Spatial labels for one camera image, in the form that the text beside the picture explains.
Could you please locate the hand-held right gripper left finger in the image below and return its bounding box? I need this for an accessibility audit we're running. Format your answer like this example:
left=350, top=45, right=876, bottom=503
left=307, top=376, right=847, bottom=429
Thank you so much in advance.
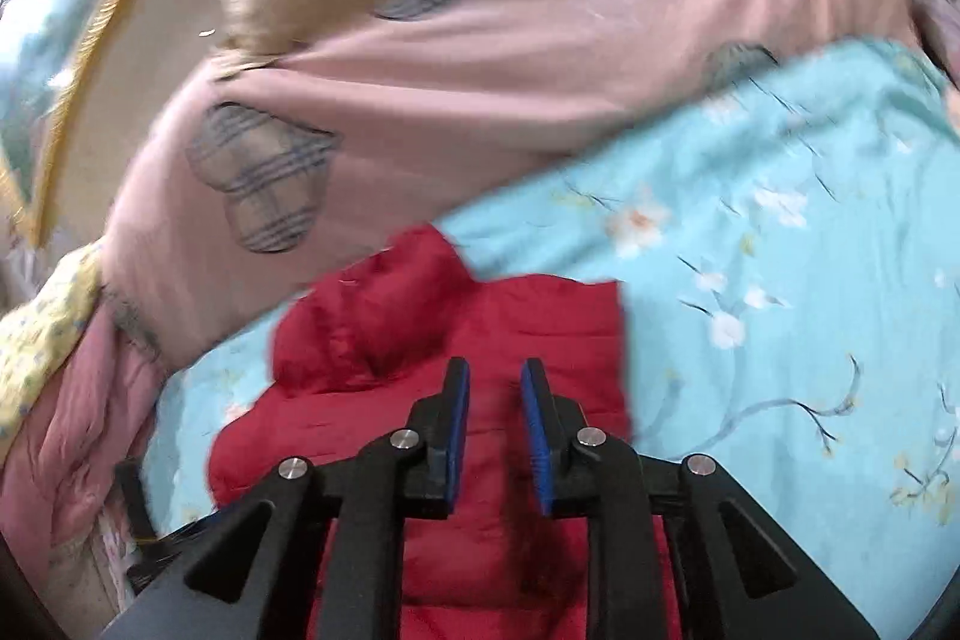
left=97, top=356, right=472, bottom=640

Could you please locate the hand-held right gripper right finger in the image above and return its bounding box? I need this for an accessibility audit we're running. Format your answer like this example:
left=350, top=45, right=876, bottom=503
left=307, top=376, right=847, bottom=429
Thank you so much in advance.
left=520, top=356, right=882, bottom=640

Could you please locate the red padded jacket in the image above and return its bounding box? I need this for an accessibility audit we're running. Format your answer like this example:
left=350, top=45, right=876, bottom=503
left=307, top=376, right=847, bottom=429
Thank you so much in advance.
left=206, top=224, right=683, bottom=640

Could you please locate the pink folded blanket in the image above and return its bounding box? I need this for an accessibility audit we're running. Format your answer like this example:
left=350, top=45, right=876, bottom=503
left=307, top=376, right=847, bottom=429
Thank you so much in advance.
left=0, top=302, right=170, bottom=581

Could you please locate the yellow floral cloth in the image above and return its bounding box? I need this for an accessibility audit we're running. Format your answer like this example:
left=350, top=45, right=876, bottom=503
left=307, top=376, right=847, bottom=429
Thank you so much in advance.
left=0, top=239, right=106, bottom=461

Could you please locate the light blue floral bed sheet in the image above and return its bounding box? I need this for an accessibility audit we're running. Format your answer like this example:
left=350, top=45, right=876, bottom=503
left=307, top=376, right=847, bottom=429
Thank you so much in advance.
left=139, top=36, right=960, bottom=640

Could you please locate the pink quilt with plaid hearts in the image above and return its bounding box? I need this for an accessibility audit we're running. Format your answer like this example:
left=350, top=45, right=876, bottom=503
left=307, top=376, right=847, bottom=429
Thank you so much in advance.
left=101, top=0, right=953, bottom=378

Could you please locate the gold framed wall picture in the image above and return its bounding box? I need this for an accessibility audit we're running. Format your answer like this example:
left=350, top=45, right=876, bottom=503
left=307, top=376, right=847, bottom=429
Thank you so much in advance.
left=0, top=0, right=256, bottom=244

